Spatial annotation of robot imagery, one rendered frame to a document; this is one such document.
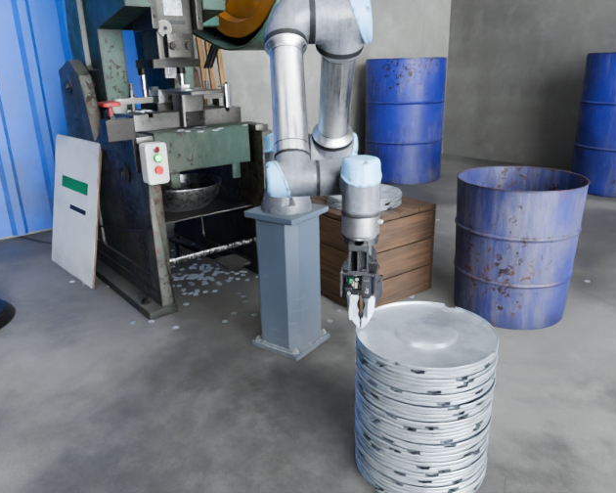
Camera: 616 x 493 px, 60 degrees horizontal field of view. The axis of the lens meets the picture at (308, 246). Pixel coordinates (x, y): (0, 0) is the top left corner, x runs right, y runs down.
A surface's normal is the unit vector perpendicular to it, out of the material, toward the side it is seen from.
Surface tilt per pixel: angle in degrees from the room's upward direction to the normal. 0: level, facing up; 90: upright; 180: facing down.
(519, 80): 90
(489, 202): 92
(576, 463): 0
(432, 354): 0
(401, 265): 90
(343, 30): 119
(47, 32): 90
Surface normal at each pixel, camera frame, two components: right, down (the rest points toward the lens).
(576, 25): -0.77, 0.22
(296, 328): 0.16, 0.32
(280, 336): -0.58, 0.28
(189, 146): 0.63, 0.24
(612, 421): -0.03, -0.95
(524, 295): -0.14, 0.36
